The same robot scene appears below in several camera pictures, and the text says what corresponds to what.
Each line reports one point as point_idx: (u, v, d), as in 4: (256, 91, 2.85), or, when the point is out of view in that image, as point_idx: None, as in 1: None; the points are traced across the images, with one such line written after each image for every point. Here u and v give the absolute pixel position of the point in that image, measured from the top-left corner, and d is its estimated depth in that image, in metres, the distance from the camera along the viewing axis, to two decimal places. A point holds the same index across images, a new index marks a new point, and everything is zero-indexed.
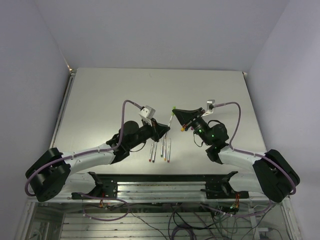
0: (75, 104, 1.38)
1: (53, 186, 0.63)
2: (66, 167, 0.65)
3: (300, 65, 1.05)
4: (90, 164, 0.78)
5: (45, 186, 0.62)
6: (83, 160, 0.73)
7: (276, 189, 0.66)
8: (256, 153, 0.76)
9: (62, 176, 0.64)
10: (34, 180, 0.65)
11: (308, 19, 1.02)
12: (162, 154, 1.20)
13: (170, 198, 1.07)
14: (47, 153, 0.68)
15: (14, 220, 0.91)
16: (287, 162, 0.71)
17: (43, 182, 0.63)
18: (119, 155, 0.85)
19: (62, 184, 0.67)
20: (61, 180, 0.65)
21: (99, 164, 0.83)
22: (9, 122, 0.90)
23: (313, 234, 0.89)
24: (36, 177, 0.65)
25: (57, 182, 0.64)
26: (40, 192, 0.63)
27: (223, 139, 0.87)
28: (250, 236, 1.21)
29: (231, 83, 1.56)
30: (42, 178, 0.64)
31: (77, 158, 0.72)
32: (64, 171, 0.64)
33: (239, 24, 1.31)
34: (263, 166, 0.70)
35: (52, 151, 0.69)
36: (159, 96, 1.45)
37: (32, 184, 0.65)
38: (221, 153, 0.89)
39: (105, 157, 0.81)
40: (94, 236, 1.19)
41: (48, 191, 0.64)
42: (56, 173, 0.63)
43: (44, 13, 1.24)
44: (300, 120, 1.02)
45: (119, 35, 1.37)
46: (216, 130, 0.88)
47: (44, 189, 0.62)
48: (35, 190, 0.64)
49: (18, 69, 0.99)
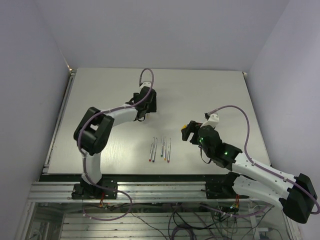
0: (75, 104, 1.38)
1: (104, 135, 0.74)
2: (110, 117, 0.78)
3: (300, 63, 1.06)
4: (121, 119, 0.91)
5: (99, 134, 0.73)
6: (118, 114, 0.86)
7: (304, 215, 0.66)
8: (288, 179, 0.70)
9: (110, 124, 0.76)
10: (85, 135, 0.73)
11: (308, 19, 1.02)
12: (162, 154, 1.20)
13: (171, 198, 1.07)
14: (88, 112, 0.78)
15: (14, 220, 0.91)
16: (312, 186, 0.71)
17: (96, 133, 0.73)
18: (139, 113, 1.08)
19: (108, 135, 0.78)
20: (109, 129, 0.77)
21: (125, 119, 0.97)
22: (10, 121, 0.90)
23: (313, 234, 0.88)
24: (85, 133, 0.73)
25: (106, 131, 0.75)
26: (96, 141, 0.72)
27: (213, 135, 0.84)
28: (250, 236, 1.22)
29: (231, 83, 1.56)
30: (91, 133, 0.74)
31: (113, 112, 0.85)
32: (110, 120, 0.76)
33: (239, 24, 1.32)
34: (297, 196, 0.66)
35: (92, 109, 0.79)
36: (159, 96, 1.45)
37: (84, 139, 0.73)
38: (239, 165, 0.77)
39: (131, 112, 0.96)
40: (93, 236, 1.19)
41: (101, 142, 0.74)
42: (104, 122, 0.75)
43: (45, 13, 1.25)
44: (300, 119, 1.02)
45: (119, 34, 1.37)
46: (202, 132, 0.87)
47: (99, 138, 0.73)
48: (88, 143, 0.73)
49: (18, 68, 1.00)
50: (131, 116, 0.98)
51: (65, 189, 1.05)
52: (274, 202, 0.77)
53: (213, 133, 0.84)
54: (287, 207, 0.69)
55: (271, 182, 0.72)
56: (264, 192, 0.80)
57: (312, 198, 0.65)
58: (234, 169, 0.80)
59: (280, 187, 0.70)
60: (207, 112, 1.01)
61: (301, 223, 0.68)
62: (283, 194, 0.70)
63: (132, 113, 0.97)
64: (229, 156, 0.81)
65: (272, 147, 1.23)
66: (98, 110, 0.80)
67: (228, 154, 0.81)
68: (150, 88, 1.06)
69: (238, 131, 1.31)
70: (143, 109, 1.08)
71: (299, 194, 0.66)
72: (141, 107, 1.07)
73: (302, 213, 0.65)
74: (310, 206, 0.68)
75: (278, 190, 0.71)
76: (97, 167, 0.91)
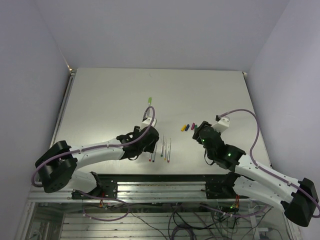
0: (75, 104, 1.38)
1: (58, 179, 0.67)
2: (73, 160, 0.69)
3: (300, 63, 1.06)
4: (98, 159, 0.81)
5: (52, 177, 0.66)
6: (91, 155, 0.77)
7: (307, 219, 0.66)
8: (292, 183, 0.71)
9: (69, 170, 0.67)
10: (43, 170, 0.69)
11: (308, 19, 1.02)
12: (162, 154, 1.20)
13: (171, 198, 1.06)
14: (56, 146, 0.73)
15: (14, 221, 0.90)
16: (315, 190, 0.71)
17: (50, 174, 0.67)
18: (129, 153, 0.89)
19: (68, 178, 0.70)
20: (68, 173, 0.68)
21: (107, 159, 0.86)
22: (10, 121, 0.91)
23: (313, 234, 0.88)
24: (45, 168, 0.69)
25: (63, 176, 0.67)
26: (47, 182, 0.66)
27: (214, 136, 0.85)
28: (250, 236, 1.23)
29: (231, 83, 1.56)
30: (49, 171, 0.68)
31: (85, 152, 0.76)
32: (71, 165, 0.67)
33: (239, 24, 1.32)
34: (300, 200, 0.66)
35: (61, 144, 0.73)
36: (158, 96, 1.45)
37: (42, 174, 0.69)
38: (242, 167, 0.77)
39: (114, 153, 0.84)
40: (93, 236, 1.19)
41: (55, 184, 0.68)
42: (63, 166, 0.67)
43: (45, 13, 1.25)
44: (300, 119, 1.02)
45: (119, 34, 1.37)
46: (202, 133, 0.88)
47: (51, 180, 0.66)
48: (43, 181, 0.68)
49: (18, 68, 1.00)
50: (115, 156, 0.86)
51: (65, 190, 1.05)
52: (274, 203, 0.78)
53: (214, 134, 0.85)
54: (289, 210, 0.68)
55: (274, 185, 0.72)
56: (265, 194, 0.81)
57: (314, 201, 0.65)
58: (236, 171, 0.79)
59: (284, 191, 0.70)
60: (218, 116, 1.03)
61: (303, 226, 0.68)
62: (287, 198, 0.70)
63: (116, 153, 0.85)
64: (232, 158, 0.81)
65: (272, 147, 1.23)
66: (66, 147, 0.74)
67: (232, 155, 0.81)
68: (150, 125, 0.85)
69: (238, 131, 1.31)
70: (135, 150, 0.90)
71: (303, 198, 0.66)
72: (134, 147, 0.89)
73: (304, 216, 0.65)
74: (312, 210, 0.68)
75: (280, 194, 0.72)
76: (83, 183, 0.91)
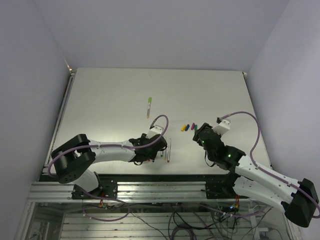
0: (75, 104, 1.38)
1: (74, 171, 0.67)
2: (91, 154, 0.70)
3: (300, 63, 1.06)
4: (112, 156, 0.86)
5: (69, 168, 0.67)
6: (107, 151, 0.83)
7: (307, 219, 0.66)
8: (292, 184, 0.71)
9: (87, 163, 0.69)
10: (58, 161, 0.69)
11: (308, 19, 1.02)
12: (162, 154, 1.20)
13: (171, 198, 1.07)
14: (76, 138, 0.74)
15: (14, 221, 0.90)
16: (315, 190, 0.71)
17: (67, 165, 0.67)
18: (138, 157, 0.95)
19: (82, 171, 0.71)
20: (84, 166, 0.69)
21: (120, 158, 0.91)
22: (10, 121, 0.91)
23: (313, 234, 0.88)
24: (60, 159, 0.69)
25: (79, 168, 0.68)
26: (63, 173, 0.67)
27: (214, 137, 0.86)
28: (250, 236, 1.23)
29: (231, 84, 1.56)
30: (65, 162, 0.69)
31: (102, 148, 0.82)
32: (89, 158, 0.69)
33: (238, 24, 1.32)
34: (300, 200, 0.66)
35: (80, 137, 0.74)
36: (158, 96, 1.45)
37: (57, 165, 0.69)
38: (242, 168, 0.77)
39: (126, 154, 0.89)
40: (93, 236, 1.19)
41: (69, 175, 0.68)
42: (82, 158, 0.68)
43: (45, 13, 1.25)
44: (300, 119, 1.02)
45: (119, 34, 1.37)
46: (202, 135, 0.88)
47: (67, 171, 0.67)
48: (57, 172, 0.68)
49: (18, 68, 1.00)
50: (126, 158, 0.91)
51: (65, 190, 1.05)
52: (274, 204, 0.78)
53: (214, 136, 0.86)
54: (289, 210, 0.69)
55: (274, 186, 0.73)
56: (265, 194, 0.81)
57: (314, 202, 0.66)
58: (236, 171, 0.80)
59: (284, 192, 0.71)
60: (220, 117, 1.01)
61: (304, 227, 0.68)
62: (287, 199, 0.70)
63: (128, 155, 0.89)
64: (232, 159, 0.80)
65: (272, 147, 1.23)
66: (85, 141, 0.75)
67: (232, 157, 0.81)
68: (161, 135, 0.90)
69: (238, 131, 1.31)
70: (145, 155, 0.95)
71: (303, 199, 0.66)
72: (143, 151, 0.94)
73: (304, 217, 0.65)
74: (312, 210, 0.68)
75: (280, 194, 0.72)
76: (86, 181, 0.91)
